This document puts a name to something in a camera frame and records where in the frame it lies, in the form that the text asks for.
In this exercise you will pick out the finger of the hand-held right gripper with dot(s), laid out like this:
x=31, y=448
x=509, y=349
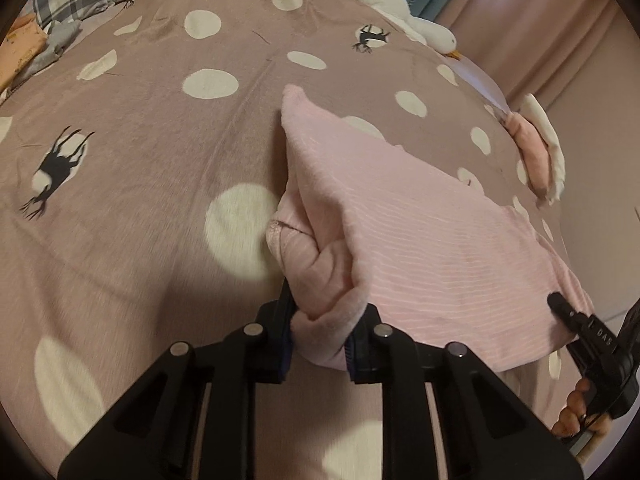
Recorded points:
x=585, y=330

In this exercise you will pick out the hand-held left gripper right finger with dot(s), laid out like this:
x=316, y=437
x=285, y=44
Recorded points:
x=357, y=355

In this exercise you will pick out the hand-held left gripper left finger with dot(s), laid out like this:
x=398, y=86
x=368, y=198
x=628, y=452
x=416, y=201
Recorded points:
x=280, y=345

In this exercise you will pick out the pink ribbed sweater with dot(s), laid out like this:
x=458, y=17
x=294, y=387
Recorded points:
x=425, y=240

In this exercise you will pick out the person's right hand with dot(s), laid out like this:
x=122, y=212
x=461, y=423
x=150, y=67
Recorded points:
x=575, y=405

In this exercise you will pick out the pink and white plush toy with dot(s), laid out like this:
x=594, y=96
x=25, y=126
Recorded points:
x=530, y=145

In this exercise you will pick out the mauve polka dot blanket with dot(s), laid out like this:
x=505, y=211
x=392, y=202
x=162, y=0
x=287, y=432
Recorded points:
x=150, y=110

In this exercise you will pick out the pink curtain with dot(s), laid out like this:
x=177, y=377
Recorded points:
x=540, y=20

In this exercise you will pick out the grey garment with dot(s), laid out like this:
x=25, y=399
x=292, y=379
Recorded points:
x=62, y=35

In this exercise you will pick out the orange printed folded garment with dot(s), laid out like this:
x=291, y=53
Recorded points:
x=22, y=45

